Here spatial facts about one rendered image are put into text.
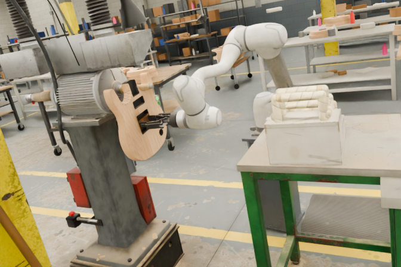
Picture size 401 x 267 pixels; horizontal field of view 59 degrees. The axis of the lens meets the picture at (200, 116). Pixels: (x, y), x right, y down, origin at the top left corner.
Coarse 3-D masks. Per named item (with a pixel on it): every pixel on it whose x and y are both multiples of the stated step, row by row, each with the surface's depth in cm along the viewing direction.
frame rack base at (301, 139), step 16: (288, 112) 145; (304, 112) 141; (336, 112) 134; (272, 128) 136; (288, 128) 133; (304, 128) 131; (320, 128) 128; (336, 128) 126; (272, 144) 138; (288, 144) 135; (304, 144) 133; (320, 144) 130; (336, 144) 128; (272, 160) 140; (288, 160) 138; (304, 160) 135; (320, 160) 132; (336, 160) 130
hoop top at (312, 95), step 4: (296, 92) 130; (300, 92) 129; (304, 92) 128; (308, 92) 128; (312, 92) 127; (316, 92) 126; (320, 92) 126; (324, 92) 126; (272, 96) 133; (276, 96) 132; (280, 96) 132; (284, 96) 131; (288, 96) 130; (292, 96) 130; (296, 96) 129; (300, 96) 128; (304, 96) 128; (308, 96) 127; (312, 96) 127; (316, 96) 126; (320, 96) 126; (276, 100) 132; (280, 100) 132; (284, 100) 131; (288, 100) 131; (292, 100) 130; (296, 100) 130; (300, 100) 129; (304, 100) 129; (308, 100) 129
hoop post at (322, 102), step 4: (324, 96) 125; (320, 100) 126; (324, 100) 126; (320, 104) 127; (324, 104) 126; (320, 108) 127; (324, 108) 127; (320, 112) 128; (324, 112) 127; (320, 116) 128; (324, 116) 127; (320, 120) 129; (324, 120) 128
